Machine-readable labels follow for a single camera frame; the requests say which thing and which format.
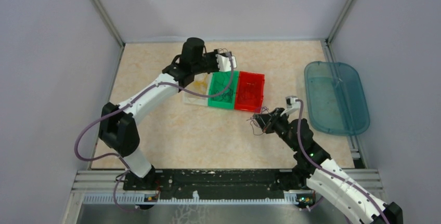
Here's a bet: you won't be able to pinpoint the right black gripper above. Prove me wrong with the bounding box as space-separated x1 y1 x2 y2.
253 107 299 151

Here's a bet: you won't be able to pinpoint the red wire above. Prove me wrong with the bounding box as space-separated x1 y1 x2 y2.
240 79 262 104

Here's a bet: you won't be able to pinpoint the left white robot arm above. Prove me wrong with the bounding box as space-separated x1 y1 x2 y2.
98 37 237 190

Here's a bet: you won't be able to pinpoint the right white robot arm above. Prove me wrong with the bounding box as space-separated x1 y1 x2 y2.
252 108 404 223

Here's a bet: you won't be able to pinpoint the green plastic bin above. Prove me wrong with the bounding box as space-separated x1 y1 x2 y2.
208 71 239 110

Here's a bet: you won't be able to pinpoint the white plastic bin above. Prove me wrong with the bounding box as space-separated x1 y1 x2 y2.
183 74 212 107

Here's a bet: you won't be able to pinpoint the red plastic bin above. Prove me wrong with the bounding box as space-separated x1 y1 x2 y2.
234 71 265 112

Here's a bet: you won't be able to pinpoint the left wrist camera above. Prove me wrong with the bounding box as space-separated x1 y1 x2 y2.
215 52 237 72

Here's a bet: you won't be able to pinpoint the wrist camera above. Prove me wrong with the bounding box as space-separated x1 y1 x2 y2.
215 52 237 72
281 96 302 116

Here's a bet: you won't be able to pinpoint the yellow wires in bin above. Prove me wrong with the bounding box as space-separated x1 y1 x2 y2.
192 76 212 94

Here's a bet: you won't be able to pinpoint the purple wires in bin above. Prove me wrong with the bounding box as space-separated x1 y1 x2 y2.
211 72 238 103

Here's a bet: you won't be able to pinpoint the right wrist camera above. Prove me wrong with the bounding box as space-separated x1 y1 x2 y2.
281 96 302 116

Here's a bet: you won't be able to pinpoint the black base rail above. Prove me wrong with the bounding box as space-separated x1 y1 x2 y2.
123 169 317 207

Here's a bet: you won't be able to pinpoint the aluminium frame post right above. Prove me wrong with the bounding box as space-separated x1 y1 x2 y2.
326 0 356 46

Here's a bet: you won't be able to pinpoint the aluminium frame post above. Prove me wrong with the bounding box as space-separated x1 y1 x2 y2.
90 0 125 48
326 0 356 46

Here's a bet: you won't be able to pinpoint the aluminium frame post left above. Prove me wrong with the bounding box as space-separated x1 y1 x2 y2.
90 0 125 48

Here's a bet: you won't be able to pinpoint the white cable duct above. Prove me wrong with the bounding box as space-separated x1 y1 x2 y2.
82 193 315 206

